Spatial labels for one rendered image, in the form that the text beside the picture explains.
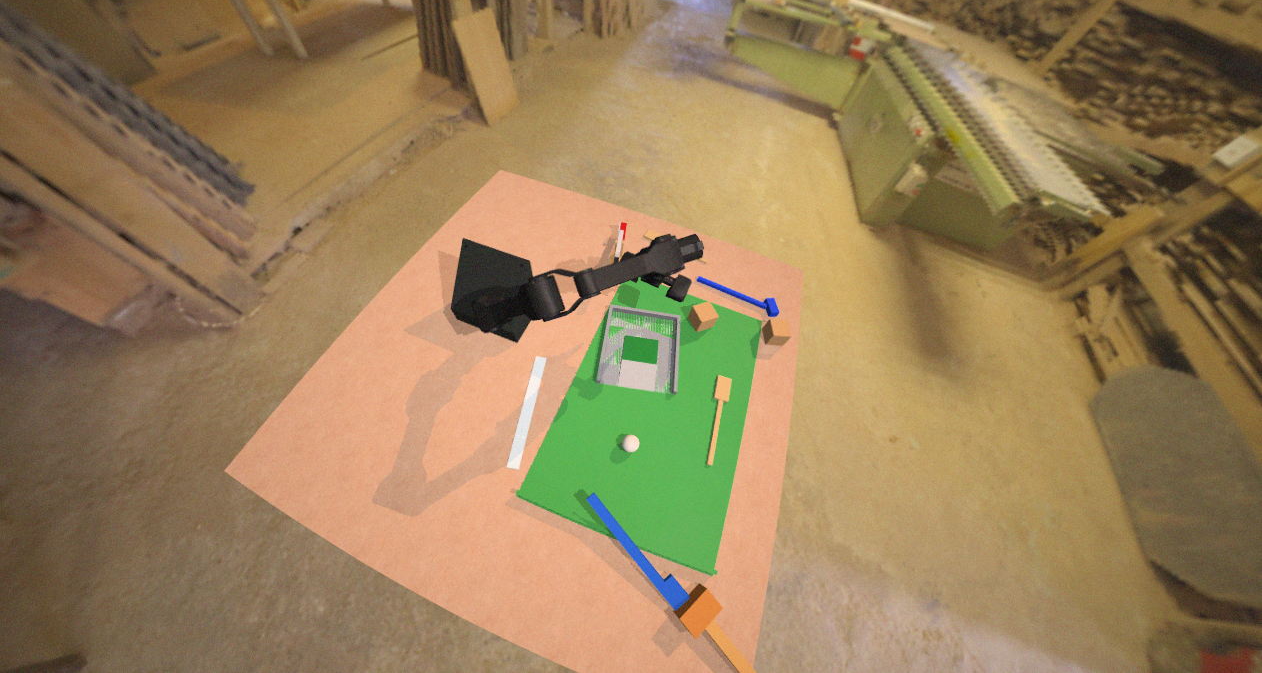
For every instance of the green flat mat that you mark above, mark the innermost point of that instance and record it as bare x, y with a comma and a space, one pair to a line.
663, 494

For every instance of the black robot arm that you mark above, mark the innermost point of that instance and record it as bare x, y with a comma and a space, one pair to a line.
540, 298

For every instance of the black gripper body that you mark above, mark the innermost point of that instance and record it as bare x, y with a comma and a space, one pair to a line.
680, 285

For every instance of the tan cube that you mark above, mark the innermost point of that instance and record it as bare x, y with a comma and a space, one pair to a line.
703, 316
776, 332

